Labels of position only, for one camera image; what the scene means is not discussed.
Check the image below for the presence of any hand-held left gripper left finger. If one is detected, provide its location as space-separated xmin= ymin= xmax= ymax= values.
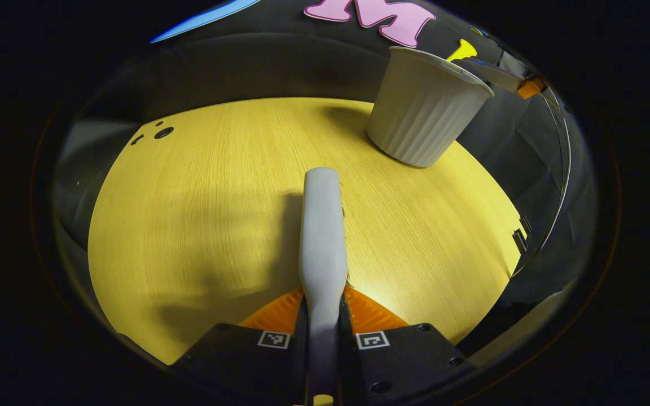
xmin=170 ymin=288 xmax=309 ymax=406

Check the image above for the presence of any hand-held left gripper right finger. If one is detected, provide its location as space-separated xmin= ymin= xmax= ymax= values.
xmin=339 ymin=284 xmax=477 ymax=406

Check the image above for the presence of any grey plastic dustpan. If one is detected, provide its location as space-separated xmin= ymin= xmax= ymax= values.
xmin=459 ymin=56 xmax=529 ymax=94

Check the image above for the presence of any white ribbed garbage bin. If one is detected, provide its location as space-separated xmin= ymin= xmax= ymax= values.
xmin=366 ymin=46 xmax=495 ymax=168

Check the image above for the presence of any small grey broom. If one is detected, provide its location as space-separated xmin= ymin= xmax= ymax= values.
xmin=298 ymin=167 xmax=349 ymax=406

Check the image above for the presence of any wooden desktop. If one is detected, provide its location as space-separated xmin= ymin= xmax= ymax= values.
xmin=88 ymin=97 xmax=529 ymax=366

